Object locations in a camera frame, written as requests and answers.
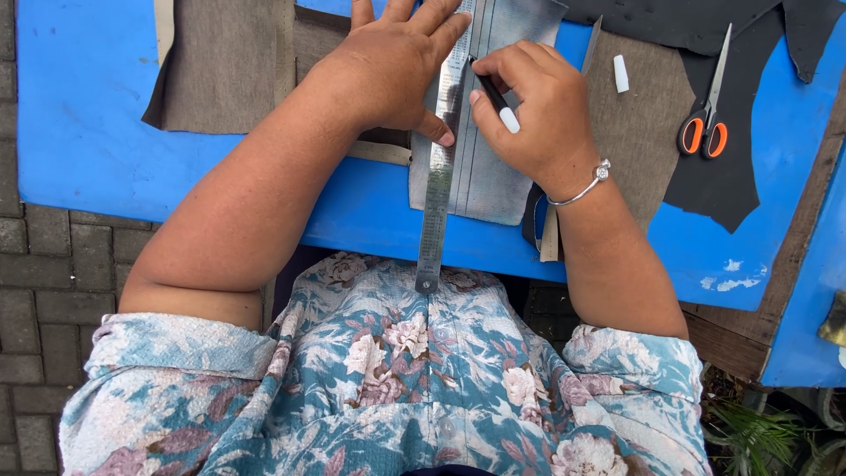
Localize person's right hand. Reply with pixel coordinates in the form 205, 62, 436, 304
467, 40, 601, 200

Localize person's left hand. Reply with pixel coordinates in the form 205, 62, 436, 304
309, 0, 474, 148

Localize black marker pen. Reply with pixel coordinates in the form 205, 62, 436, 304
467, 55, 522, 135

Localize long steel ruler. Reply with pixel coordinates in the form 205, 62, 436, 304
414, 0, 478, 296

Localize beige fabric strip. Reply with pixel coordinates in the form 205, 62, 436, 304
540, 205, 560, 263
346, 139, 412, 167

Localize thin grey strip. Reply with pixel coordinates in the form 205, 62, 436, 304
580, 16, 604, 78

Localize grey fabric piece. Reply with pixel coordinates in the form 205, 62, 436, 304
408, 0, 570, 227

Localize black dotted sheet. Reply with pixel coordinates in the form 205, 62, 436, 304
560, 0, 846, 85

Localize large brown fabric piece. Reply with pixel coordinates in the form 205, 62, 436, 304
141, 0, 297, 135

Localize orange black scissors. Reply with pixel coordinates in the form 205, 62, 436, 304
676, 23, 734, 161

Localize black sheet with curved cutout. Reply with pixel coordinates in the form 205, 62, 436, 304
663, 7, 789, 235

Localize wooden table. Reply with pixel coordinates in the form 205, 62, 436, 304
679, 76, 846, 384

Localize blue table cover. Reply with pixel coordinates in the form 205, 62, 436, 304
15, 0, 846, 313

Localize floral blue shirt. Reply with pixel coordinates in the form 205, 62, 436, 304
58, 250, 713, 476

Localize blue side table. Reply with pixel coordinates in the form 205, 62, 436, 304
760, 149, 846, 389

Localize olive coloured object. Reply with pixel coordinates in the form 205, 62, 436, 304
817, 309, 846, 349

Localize green plant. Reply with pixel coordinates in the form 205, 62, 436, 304
702, 380, 846, 476

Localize silver bracelet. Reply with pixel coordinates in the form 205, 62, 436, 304
546, 158, 613, 208

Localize black strap piece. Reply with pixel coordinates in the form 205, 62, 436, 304
521, 183, 548, 253

